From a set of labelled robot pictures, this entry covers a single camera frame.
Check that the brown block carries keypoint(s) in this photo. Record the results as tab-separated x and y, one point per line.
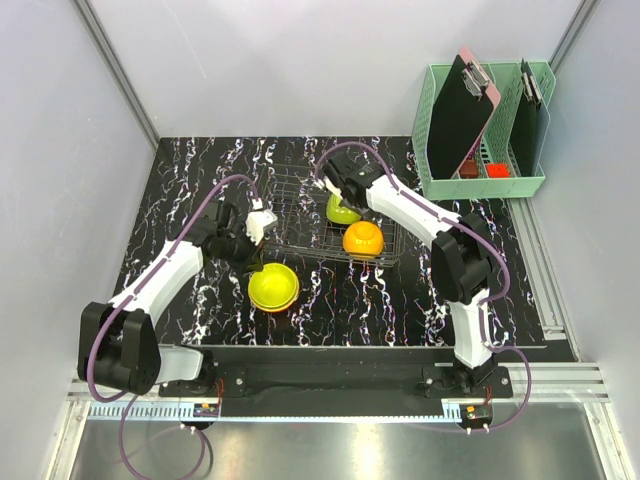
469	169

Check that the dark green clipboard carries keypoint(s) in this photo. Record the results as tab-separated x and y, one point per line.
530	124

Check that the black pink clipboard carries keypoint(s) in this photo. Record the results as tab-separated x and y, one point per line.
460	114

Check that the white green bowl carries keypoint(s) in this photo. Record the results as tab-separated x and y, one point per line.
338	214

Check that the white slotted cable duct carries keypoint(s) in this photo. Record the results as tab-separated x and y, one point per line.
159	411

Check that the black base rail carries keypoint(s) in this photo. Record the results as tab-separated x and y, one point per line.
333	383

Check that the wire dish rack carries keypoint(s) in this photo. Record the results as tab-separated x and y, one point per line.
303	226

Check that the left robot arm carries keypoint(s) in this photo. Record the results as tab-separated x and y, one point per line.
118	347

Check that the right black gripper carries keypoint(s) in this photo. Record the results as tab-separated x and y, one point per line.
365	214

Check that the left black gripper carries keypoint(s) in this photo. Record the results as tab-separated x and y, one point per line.
252	261

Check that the yellow bowl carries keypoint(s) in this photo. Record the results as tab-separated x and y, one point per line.
275	279

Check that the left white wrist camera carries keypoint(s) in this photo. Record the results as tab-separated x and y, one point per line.
259	222

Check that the red block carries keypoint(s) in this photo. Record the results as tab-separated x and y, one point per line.
497	170

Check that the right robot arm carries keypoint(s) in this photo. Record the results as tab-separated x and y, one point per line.
466	270

